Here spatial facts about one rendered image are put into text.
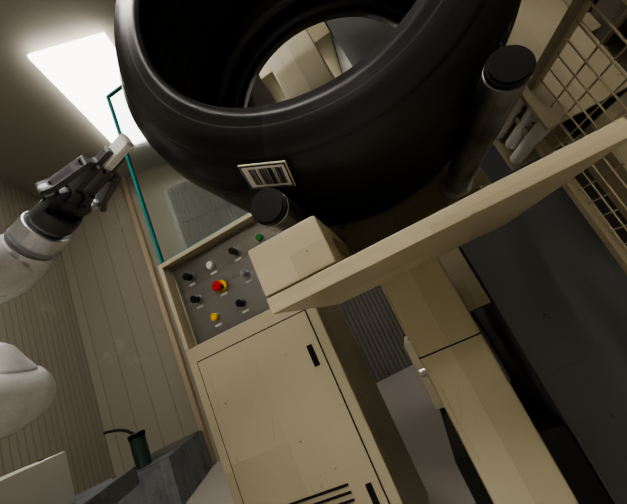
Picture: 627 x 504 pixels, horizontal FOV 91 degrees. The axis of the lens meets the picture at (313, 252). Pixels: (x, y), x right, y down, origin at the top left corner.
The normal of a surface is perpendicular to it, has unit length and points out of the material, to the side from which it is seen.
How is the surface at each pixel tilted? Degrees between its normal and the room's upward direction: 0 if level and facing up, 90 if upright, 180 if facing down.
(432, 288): 90
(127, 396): 90
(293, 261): 90
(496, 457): 90
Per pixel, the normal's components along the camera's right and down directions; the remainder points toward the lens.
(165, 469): 0.03, -0.28
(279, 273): -0.29, -0.13
